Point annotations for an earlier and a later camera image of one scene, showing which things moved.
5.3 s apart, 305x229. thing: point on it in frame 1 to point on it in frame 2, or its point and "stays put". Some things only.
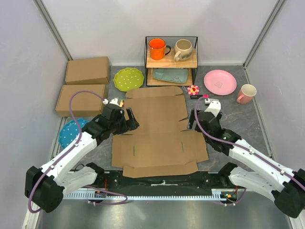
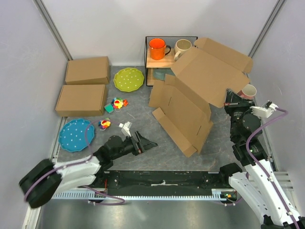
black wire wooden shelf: x=170 y=61 stays put
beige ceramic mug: x=183 y=49 stays put
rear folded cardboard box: x=89 y=71 stays put
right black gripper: x=192 y=118 to x=232 y=100
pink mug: x=246 y=93 stays put
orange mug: x=157 y=48 stays put
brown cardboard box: x=158 y=146 to x=207 y=74
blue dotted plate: x=70 y=131 stays put
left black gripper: x=131 y=124 to x=145 y=144
